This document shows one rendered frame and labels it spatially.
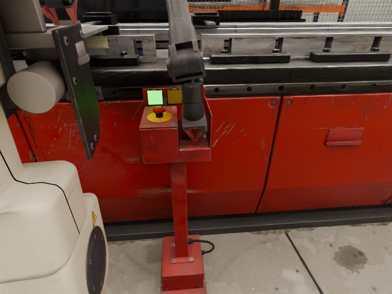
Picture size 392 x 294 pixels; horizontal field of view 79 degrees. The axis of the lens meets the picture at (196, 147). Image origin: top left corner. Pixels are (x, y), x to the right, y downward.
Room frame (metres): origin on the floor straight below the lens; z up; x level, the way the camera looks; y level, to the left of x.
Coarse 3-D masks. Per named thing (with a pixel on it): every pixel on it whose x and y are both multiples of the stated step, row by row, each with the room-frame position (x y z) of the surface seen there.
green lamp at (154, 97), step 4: (148, 92) 0.73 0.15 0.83; (152, 92) 0.73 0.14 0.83; (156, 92) 0.74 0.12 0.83; (160, 92) 0.74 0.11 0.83; (148, 96) 0.73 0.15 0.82; (152, 96) 0.73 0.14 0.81; (156, 96) 0.74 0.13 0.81; (160, 96) 0.74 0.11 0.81; (148, 100) 0.73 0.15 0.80; (152, 100) 0.73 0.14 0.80; (156, 100) 0.74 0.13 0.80; (160, 100) 0.74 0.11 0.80
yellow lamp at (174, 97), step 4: (168, 92) 0.74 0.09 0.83; (172, 92) 0.74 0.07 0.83; (176, 92) 0.74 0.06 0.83; (180, 92) 0.74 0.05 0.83; (168, 96) 0.74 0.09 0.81; (172, 96) 0.74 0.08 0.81; (176, 96) 0.74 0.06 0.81; (180, 96) 0.74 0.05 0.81; (168, 100) 0.74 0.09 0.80; (172, 100) 0.74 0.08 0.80; (176, 100) 0.74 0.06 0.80; (180, 100) 0.74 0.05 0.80
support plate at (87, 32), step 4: (84, 28) 0.85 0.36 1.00; (88, 28) 0.85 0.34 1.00; (92, 28) 0.85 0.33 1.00; (96, 28) 0.85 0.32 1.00; (100, 28) 0.85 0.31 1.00; (104, 28) 0.90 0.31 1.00; (84, 32) 0.72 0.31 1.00; (88, 32) 0.72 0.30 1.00; (92, 32) 0.76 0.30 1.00; (96, 32) 0.80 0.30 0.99; (84, 36) 0.69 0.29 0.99; (88, 36) 0.71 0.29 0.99
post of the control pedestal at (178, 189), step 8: (176, 168) 0.64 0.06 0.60; (184, 168) 0.64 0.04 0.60; (176, 176) 0.64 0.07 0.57; (184, 176) 0.64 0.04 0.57; (176, 184) 0.64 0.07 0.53; (184, 184) 0.64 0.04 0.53; (176, 192) 0.64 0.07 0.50; (184, 192) 0.64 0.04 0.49; (176, 200) 0.64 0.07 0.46; (184, 200) 0.64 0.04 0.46; (176, 208) 0.64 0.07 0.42; (184, 208) 0.64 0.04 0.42; (176, 216) 0.64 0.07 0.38; (184, 216) 0.64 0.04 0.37; (176, 224) 0.64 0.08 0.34; (184, 224) 0.64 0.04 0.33; (176, 232) 0.64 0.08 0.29; (184, 232) 0.64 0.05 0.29; (176, 240) 0.64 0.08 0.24; (184, 240) 0.64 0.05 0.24; (176, 248) 0.64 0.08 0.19; (184, 248) 0.64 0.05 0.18; (176, 256) 0.64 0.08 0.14; (184, 256) 0.64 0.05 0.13
